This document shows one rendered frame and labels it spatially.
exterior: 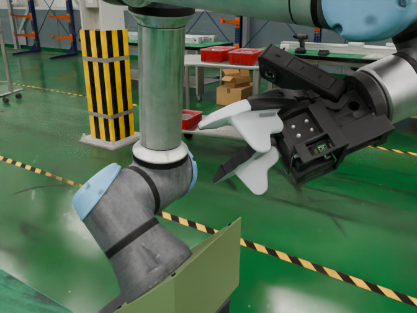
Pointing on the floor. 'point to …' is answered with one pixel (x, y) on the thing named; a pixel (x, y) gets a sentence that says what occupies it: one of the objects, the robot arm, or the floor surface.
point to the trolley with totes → (213, 58)
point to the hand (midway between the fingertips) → (203, 153)
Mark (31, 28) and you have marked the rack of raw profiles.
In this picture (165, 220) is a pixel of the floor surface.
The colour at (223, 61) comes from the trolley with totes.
